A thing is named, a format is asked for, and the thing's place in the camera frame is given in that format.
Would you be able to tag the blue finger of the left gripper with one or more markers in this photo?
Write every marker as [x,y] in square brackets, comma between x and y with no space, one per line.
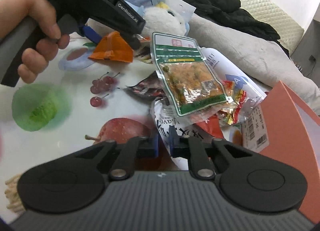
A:
[89,33]

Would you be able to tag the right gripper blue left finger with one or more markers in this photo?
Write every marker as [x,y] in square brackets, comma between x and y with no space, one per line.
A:
[155,142]

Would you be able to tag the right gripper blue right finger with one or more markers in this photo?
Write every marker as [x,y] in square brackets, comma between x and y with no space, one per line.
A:
[173,137]

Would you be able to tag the black white snack packet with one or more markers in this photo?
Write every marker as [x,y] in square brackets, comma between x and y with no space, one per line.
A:
[164,117]

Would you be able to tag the orange snack packet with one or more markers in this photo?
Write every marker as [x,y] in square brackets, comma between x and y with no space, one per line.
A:
[114,48]

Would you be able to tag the green bordered snack bag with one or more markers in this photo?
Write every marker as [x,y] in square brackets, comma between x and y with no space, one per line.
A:
[188,82]

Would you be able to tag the clear bag of red candies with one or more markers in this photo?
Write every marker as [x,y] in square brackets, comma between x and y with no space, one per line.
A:
[232,118]

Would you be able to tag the small red noodle snack packet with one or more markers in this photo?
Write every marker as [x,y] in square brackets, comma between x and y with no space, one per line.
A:
[149,88]

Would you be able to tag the person's left hand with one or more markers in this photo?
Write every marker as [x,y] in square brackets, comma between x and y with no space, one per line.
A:
[34,61]

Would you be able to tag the fruit print bed sheet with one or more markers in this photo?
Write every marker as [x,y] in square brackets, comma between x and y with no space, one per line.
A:
[86,94]

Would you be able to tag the white blue plush duck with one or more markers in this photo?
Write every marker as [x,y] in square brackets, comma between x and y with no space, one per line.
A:
[161,19]

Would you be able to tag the white spray bottle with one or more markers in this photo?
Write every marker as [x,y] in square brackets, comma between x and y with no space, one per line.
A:
[227,70]

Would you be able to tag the pink cardboard box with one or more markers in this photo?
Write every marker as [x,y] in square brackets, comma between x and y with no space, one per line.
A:
[293,134]

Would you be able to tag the grey blanket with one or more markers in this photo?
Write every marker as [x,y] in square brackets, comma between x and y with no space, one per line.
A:
[258,58]

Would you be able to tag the black jacket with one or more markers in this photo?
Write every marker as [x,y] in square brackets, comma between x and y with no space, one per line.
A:
[229,13]

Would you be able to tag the cream padded headboard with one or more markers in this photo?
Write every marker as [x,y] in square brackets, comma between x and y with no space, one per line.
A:
[268,12]

